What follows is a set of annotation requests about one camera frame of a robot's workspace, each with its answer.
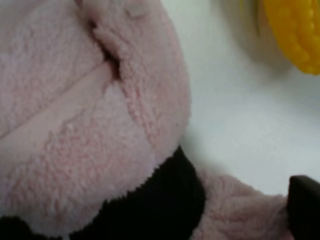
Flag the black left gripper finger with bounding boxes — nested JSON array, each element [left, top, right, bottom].
[[287, 175, 320, 240]]

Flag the pink towel with black band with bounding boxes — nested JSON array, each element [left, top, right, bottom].
[[0, 0, 292, 240]]

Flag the toy corn cob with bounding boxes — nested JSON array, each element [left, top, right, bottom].
[[236, 0, 320, 76]]

